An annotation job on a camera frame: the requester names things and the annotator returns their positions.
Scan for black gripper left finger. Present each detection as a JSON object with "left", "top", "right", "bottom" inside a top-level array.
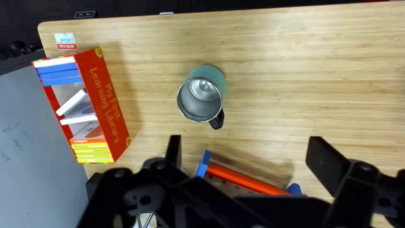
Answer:
[{"left": 165, "top": 134, "right": 184, "bottom": 171}]

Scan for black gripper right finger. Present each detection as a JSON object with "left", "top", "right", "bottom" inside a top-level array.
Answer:
[{"left": 304, "top": 135, "right": 352, "bottom": 200}]

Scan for red book box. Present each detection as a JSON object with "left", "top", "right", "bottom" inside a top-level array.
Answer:
[{"left": 30, "top": 47, "right": 132, "bottom": 165}]

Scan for wooden toy bench blue ends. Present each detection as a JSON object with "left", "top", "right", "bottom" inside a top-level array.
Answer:
[{"left": 194, "top": 149, "right": 302, "bottom": 198}]

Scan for yellow green small book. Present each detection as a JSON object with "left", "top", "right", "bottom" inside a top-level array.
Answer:
[{"left": 68, "top": 125, "right": 116, "bottom": 165}]

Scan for teal steel mug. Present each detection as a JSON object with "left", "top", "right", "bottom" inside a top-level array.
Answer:
[{"left": 175, "top": 63, "right": 228, "bottom": 130}]

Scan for blue small board book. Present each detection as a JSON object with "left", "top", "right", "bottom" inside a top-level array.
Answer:
[{"left": 35, "top": 62, "right": 84, "bottom": 87}]

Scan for whiteboard panel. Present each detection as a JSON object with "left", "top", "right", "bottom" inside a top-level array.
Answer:
[{"left": 0, "top": 65, "right": 90, "bottom": 228}]

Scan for white red table sticker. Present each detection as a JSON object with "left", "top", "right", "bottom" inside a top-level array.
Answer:
[{"left": 53, "top": 32, "right": 78, "bottom": 51}]

